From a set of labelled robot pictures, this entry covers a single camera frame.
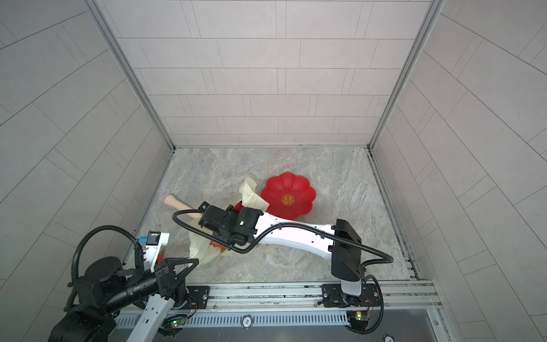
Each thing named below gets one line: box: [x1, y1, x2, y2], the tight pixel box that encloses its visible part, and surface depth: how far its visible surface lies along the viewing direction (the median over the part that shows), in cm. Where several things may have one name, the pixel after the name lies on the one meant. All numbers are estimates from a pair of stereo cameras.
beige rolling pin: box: [161, 193, 203, 219], surface depth 95 cm
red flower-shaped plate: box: [260, 172, 317, 221], surface depth 100 cm
